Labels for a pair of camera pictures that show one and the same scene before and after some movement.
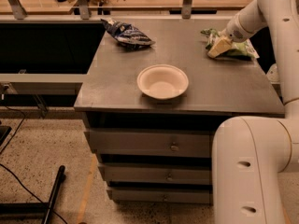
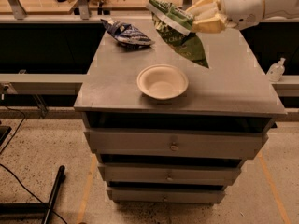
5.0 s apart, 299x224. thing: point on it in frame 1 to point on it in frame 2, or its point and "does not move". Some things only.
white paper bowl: [163, 81] does not move
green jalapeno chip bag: [245, 49] to [176, 25]
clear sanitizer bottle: [273, 74] does not move
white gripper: [234, 33] to [244, 6]
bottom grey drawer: [162, 195] does not move
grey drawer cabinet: [161, 151] does not move
